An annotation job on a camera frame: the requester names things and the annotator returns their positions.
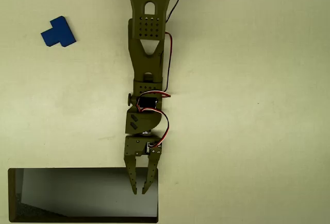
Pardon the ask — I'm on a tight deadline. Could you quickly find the blue T-shaped block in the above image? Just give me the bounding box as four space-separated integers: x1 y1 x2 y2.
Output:
40 15 77 47

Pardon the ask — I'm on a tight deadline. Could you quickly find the dark rectangular bin opening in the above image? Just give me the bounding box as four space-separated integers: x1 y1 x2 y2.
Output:
7 167 159 224

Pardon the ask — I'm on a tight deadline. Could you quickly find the red white gripper servo cable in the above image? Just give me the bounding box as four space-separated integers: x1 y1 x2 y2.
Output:
140 107 171 148

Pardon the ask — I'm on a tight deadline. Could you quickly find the short red white wrist cable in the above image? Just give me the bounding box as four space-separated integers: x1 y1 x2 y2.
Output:
136 91 172 113

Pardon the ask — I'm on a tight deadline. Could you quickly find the long red black cable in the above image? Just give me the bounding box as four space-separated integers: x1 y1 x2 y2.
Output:
163 0 189 93

